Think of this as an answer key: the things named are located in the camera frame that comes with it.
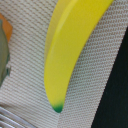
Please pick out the toy fork orange handle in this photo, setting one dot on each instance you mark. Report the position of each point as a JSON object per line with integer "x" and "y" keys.
{"x": 10, "y": 120}

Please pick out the teal padded gripper finger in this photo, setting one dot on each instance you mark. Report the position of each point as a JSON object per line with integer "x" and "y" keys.
{"x": 4, "y": 55}

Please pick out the orange toy bread loaf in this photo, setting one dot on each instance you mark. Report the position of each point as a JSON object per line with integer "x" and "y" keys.
{"x": 7, "y": 27}

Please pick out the yellow toy banana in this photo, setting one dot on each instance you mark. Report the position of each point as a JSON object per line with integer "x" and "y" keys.
{"x": 71, "y": 25}

